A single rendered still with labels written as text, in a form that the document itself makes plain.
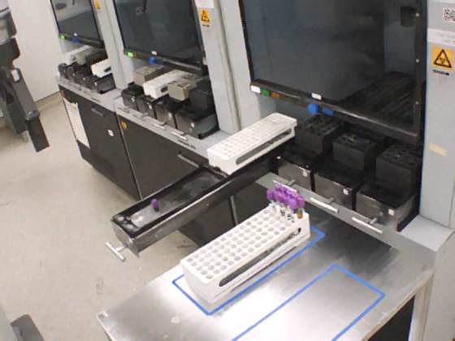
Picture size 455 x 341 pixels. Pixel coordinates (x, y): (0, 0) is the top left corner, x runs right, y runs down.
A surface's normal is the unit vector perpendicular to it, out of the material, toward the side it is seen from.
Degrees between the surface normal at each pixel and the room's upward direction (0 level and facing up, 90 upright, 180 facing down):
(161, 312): 0
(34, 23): 90
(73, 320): 0
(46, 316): 0
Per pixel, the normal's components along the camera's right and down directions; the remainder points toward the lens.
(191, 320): -0.16, -0.84
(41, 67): 0.64, 0.32
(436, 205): -0.76, 0.44
